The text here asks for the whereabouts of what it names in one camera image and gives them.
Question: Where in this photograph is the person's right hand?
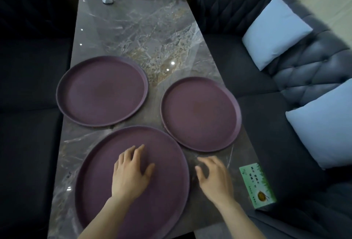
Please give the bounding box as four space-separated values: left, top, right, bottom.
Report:
195 156 235 210

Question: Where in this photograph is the person's left hand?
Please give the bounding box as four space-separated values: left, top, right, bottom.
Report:
111 144 156 202

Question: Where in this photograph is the person's left forearm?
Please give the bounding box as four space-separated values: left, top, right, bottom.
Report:
77 194 133 239

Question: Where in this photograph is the person's right forearm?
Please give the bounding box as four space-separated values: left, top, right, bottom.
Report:
216 200 267 239

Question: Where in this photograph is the large purple plate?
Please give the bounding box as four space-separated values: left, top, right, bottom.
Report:
74 126 191 239

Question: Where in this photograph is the green tissue box with picture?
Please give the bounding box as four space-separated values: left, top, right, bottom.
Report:
238 162 277 211

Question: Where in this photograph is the small purple plate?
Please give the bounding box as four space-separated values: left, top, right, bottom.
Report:
160 76 243 153

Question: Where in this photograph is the medium purple plate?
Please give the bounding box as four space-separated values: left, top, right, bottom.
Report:
56 56 149 128

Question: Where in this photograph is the dark plain sofa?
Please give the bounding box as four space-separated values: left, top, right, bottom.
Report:
0 0 81 239

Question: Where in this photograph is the white cushion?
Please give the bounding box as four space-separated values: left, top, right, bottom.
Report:
242 0 314 72
285 78 352 170

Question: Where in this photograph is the grey tufted sofa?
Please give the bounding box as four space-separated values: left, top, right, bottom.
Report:
196 0 352 239

